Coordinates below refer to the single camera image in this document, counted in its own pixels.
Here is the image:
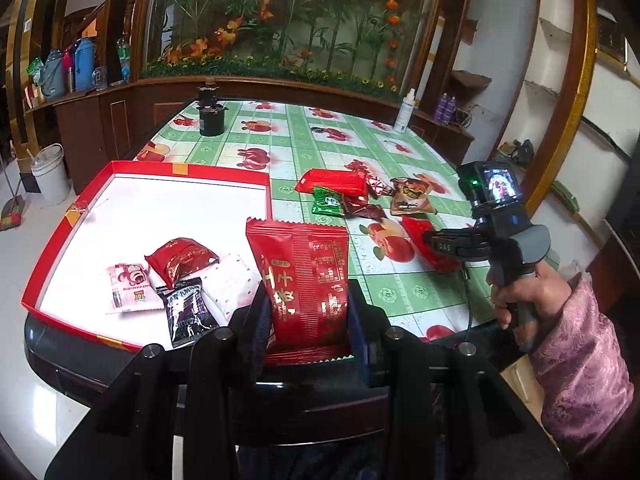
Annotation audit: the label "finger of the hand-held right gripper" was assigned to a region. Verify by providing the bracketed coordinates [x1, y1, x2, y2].
[421, 227, 468, 262]

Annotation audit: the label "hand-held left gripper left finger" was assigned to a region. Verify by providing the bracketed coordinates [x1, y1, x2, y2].
[45, 277, 273, 480]

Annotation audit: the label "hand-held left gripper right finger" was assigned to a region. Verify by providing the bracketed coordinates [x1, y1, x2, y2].
[347, 277, 571, 480]

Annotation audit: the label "bright red snack packet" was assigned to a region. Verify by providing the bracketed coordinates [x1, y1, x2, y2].
[400, 215, 461, 273]

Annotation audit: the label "brown snack packet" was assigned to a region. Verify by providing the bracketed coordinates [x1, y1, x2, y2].
[390, 177, 433, 216]

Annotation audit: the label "large red snack packet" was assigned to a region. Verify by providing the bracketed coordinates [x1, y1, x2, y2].
[245, 216, 351, 367]

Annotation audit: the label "black snack packet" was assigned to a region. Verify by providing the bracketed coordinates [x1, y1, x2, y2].
[156, 277, 218, 348]

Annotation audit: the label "red twisted candy wrapper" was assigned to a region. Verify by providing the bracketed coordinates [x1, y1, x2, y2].
[365, 172, 396, 198]

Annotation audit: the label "small dark red packet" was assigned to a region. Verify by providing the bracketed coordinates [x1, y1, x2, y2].
[342, 195, 388, 221]

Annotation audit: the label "dark red snack bag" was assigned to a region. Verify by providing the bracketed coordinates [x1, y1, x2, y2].
[145, 237, 221, 283]

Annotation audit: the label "green snack packet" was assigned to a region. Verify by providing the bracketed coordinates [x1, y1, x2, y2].
[312, 186, 346, 216]

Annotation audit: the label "long red snack packet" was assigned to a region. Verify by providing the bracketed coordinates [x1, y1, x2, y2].
[295, 167, 368, 198]

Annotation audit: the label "pink white snack packet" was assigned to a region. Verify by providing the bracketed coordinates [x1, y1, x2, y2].
[105, 262, 151, 316]

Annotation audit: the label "person's right forearm pink sleeve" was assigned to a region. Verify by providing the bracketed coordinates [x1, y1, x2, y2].
[530, 272, 638, 463]

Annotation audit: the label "person's right hand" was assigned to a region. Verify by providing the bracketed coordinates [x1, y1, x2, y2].
[487, 262, 572, 352]

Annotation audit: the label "pair of shoes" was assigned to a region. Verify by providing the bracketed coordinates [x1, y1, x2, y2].
[500, 140, 536, 166]

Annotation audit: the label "white spray bottle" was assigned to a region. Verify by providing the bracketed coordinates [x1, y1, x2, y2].
[394, 88, 417, 134]

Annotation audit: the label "black round container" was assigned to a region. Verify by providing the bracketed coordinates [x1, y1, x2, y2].
[199, 102, 227, 137]

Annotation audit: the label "white plastic bucket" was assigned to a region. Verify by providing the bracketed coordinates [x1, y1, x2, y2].
[31, 143, 72, 206]

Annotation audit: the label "artificial flower display partition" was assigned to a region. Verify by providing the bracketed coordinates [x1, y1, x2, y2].
[132, 0, 446, 106]

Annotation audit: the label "broom with dustpan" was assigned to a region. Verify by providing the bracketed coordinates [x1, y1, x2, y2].
[0, 152, 25, 232]

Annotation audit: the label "green plastic bottle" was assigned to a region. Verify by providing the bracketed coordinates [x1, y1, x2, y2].
[116, 35, 132, 83]

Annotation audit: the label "blue thermos jug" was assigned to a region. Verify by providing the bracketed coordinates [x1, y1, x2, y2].
[74, 37, 96, 92]

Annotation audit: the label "grey bag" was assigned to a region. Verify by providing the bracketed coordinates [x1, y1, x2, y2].
[40, 50, 66, 98]

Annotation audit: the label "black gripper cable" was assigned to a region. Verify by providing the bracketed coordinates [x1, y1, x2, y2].
[462, 260, 476, 343]

